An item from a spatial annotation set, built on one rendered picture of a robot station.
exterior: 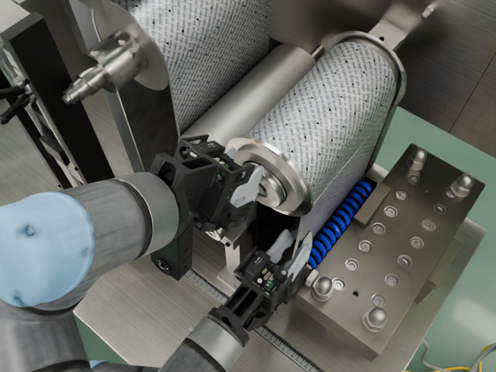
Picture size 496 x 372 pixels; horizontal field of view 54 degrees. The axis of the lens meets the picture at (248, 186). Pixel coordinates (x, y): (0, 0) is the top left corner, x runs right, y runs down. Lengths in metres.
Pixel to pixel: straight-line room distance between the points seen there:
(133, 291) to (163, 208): 0.58
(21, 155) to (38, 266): 0.89
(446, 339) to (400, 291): 1.15
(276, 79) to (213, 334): 0.41
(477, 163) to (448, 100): 1.56
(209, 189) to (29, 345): 0.22
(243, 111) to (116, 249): 0.42
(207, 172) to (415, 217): 0.54
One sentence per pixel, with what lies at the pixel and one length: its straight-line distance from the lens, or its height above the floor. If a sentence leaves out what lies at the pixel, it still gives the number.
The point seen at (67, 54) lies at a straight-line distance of 1.27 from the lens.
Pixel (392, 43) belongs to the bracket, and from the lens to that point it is 0.81.
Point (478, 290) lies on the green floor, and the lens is 2.12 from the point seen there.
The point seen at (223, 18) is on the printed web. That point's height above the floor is 1.35.
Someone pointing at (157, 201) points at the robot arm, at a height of 1.45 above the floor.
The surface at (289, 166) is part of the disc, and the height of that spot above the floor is 1.31.
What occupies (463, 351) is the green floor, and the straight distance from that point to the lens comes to 2.02.
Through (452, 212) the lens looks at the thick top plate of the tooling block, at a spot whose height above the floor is 1.03.
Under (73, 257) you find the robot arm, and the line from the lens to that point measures 0.36.
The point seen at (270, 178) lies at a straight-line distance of 0.63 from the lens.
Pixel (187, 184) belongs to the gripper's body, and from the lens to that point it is 0.46.
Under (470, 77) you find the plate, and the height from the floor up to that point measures 1.27.
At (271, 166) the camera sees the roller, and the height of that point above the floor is 1.30.
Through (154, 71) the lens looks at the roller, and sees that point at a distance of 0.71.
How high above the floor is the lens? 1.82
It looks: 59 degrees down
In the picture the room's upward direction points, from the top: straight up
